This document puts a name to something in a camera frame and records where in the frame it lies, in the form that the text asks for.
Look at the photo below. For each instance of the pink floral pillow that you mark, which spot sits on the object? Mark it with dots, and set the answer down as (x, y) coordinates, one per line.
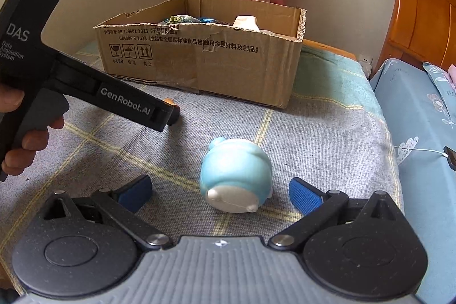
(452, 72)

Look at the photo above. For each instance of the wooden headboard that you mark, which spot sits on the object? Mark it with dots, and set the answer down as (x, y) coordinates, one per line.
(424, 12)

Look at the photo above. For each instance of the small orange toy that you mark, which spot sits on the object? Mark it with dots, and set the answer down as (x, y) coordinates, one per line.
(168, 100)

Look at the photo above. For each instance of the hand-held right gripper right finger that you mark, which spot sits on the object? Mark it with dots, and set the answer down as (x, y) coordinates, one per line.
(302, 193)

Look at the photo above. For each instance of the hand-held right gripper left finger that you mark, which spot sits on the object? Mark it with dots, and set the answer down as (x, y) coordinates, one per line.
(137, 190)

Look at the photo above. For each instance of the printed cardboard box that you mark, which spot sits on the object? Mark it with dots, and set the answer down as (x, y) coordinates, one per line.
(231, 69)

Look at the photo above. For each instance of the blue floral bedsheet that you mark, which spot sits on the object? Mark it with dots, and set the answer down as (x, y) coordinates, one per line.
(413, 183)

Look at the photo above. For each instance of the white wall outlet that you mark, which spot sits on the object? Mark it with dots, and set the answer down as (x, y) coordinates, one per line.
(366, 62)

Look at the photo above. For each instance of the grey checkered blanket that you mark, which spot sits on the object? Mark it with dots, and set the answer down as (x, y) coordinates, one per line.
(320, 147)

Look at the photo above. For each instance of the green cloth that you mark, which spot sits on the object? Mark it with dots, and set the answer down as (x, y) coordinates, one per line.
(175, 19)

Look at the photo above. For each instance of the white cloth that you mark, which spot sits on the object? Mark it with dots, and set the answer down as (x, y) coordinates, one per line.
(272, 33)

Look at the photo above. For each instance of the person's left hand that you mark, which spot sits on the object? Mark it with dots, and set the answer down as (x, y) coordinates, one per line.
(28, 147)

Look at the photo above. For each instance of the wooden bed frame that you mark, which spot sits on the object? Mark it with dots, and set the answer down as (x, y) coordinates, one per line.
(331, 49)

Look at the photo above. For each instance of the blue tassel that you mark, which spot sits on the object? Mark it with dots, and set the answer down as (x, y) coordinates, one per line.
(206, 19)

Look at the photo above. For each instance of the blue floral pillow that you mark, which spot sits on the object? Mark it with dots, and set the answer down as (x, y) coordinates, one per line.
(441, 97)

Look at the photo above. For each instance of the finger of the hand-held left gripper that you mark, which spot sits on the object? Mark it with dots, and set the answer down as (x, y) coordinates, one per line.
(174, 115)

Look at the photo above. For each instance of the blue and white plush toy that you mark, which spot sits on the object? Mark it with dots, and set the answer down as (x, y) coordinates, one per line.
(235, 172)

